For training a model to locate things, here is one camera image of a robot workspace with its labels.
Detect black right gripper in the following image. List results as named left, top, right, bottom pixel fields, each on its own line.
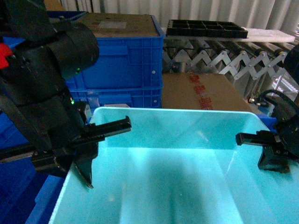
left=235, top=93, right=299, bottom=173

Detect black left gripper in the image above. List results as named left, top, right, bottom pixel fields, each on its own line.
left=0, top=95, right=132, bottom=189

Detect turquoise plastic bin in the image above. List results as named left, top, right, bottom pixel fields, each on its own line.
left=50, top=107, right=299, bottom=224

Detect blue crate lower stacked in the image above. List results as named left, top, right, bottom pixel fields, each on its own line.
left=70, top=85, right=163, bottom=110

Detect large blue crate front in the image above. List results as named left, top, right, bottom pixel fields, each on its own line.
left=0, top=158, right=64, bottom=224

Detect expandable roller conveyor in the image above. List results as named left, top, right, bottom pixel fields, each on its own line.
left=162, top=37, right=299, bottom=100

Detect brown cardboard box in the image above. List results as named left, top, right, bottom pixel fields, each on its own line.
left=161, top=73, right=253, bottom=112

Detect blue crate with cardboard lid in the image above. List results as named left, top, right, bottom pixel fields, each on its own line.
left=46, top=14, right=165, bottom=91

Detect white foam sheet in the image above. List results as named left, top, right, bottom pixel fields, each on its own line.
left=241, top=28, right=295, bottom=43

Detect black compartment tray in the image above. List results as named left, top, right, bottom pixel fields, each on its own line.
left=166, top=20, right=248, bottom=39

